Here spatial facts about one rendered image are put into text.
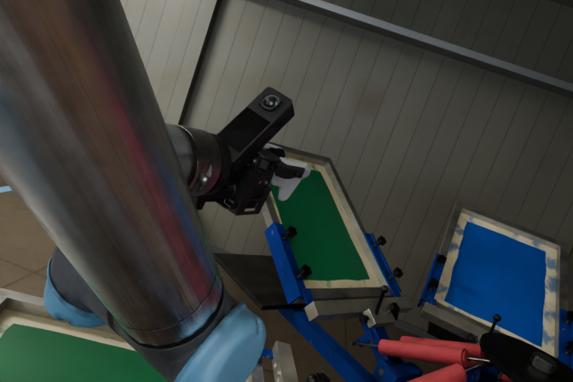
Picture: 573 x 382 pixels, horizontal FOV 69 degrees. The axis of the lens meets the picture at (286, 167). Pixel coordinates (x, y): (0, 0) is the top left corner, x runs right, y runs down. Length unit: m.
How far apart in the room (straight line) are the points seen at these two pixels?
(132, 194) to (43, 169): 0.04
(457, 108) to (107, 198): 4.23
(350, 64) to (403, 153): 1.02
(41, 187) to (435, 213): 4.28
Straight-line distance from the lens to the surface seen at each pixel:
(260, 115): 0.50
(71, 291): 0.42
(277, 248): 1.58
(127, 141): 0.19
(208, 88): 4.45
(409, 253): 4.47
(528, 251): 2.55
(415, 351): 1.48
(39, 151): 0.18
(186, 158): 0.41
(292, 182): 0.59
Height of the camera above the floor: 1.75
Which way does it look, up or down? 8 degrees down
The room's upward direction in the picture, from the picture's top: 20 degrees clockwise
